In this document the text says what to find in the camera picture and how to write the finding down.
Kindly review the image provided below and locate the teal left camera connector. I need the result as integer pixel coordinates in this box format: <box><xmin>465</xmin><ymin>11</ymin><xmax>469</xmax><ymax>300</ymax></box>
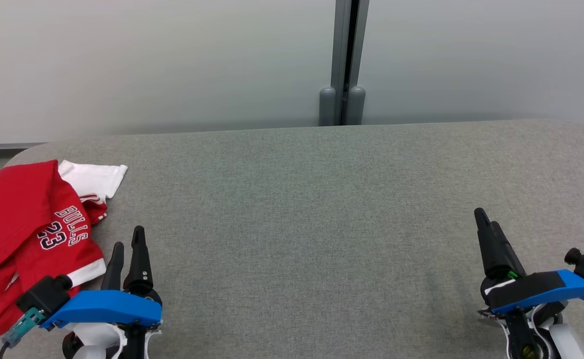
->
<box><xmin>1</xmin><ymin>307</ymin><xmax>45</xmax><ymax>348</ymax></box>

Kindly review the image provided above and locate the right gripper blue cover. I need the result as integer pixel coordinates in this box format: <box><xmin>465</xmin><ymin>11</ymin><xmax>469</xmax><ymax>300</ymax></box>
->
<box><xmin>474</xmin><ymin>208</ymin><xmax>584</xmax><ymax>359</ymax></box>

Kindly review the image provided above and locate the red white basketball jersey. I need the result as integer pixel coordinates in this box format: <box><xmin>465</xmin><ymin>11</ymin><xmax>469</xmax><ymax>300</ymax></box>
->
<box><xmin>0</xmin><ymin>160</ymin><xmax>128</xmax><ymax>340</ymax></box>

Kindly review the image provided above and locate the grey partition post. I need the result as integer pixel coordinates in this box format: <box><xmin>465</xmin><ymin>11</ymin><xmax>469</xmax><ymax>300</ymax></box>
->
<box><xmin>318</xmin><ymin>0</ymin><xmax>371</xmax><ymax>126</ymax></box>

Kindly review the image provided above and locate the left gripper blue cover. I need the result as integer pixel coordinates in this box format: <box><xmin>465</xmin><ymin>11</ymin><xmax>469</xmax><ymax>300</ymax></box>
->
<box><xmin>40</xmin><ymin>226</ymin><xmax>163</xmax><ymax>359</ymax></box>

